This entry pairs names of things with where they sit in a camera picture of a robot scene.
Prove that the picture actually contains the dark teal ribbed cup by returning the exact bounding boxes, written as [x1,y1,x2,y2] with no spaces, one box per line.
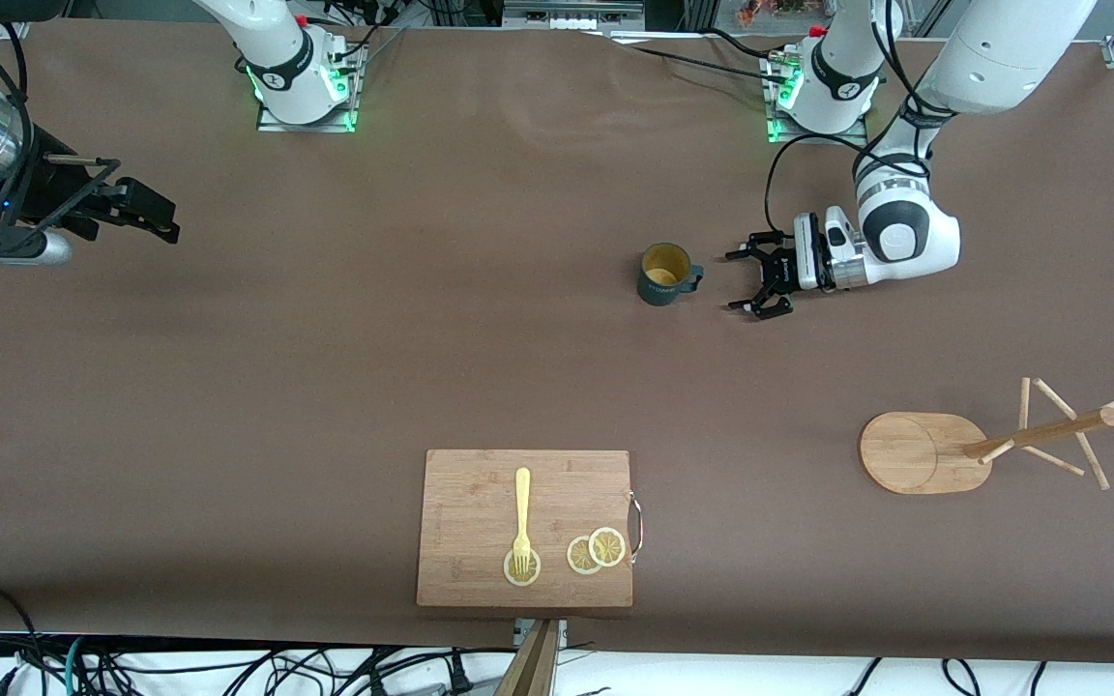
[637,242,705,307]

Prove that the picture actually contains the wooden mug rack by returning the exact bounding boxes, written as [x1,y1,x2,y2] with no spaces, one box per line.
[859,377,1114,496]

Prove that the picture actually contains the colourful snack packets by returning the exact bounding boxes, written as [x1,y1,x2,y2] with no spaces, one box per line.
[736,0,834,25]

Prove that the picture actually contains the brown table cover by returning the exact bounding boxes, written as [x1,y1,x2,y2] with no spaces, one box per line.
[0,17,1114,666]

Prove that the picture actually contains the white power strip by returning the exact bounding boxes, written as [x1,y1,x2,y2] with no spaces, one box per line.
[504,0,645,32]

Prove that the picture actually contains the yellow plastic fork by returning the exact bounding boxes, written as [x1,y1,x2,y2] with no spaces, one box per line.
[513,468,533,579]

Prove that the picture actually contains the wooden cutting board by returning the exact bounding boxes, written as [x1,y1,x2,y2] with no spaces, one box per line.
[416,449,643,609]

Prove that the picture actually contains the lemon slice under fork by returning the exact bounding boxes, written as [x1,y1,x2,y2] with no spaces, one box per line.
[503,547,542,588]

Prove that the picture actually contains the wooden beam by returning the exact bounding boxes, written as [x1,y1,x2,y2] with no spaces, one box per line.
[494,619,560,696]

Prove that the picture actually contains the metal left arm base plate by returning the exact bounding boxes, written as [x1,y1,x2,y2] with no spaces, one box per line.
[766,53,870,146]

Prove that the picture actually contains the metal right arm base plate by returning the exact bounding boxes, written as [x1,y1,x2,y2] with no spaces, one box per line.
[256,43,362,134]

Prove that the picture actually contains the long black table cable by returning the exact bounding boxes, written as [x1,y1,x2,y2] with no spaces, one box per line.
[605,34,795,88]

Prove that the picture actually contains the short black table cable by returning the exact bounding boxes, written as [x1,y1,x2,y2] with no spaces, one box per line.
[707,26,790,61]

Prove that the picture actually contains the small metal bracket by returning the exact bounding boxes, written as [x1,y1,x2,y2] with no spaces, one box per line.
[513,619,568,649]

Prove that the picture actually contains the teal floor cable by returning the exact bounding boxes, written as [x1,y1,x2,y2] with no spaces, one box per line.
[62,635,94,696]

